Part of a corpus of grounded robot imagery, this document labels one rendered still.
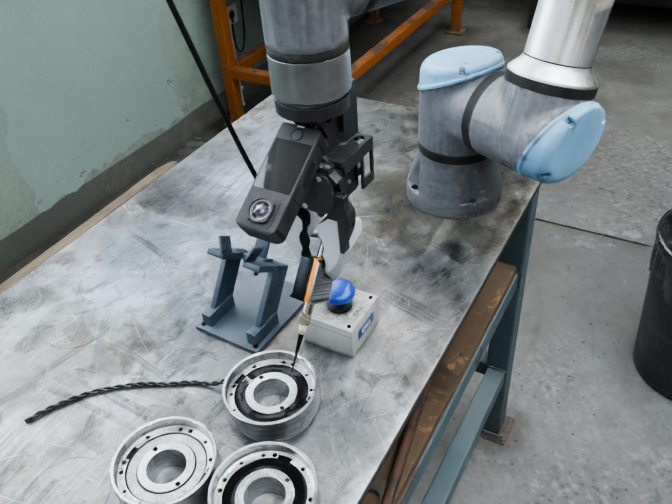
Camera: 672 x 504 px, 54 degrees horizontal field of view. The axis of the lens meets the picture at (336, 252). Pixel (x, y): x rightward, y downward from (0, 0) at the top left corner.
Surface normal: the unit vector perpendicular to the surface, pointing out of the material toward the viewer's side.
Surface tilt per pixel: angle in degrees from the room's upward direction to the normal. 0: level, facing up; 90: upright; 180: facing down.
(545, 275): 0
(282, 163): 32
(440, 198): 73
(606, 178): 0
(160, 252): 0
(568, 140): 97
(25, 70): 90
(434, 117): 90
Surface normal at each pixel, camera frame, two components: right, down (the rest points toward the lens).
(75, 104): 0.87, 0.25
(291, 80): -0.34, 0.59
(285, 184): -0.29, -0.37
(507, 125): -0.78, 0.18
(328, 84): 0.50, 0.52
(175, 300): -0.07, -0.78
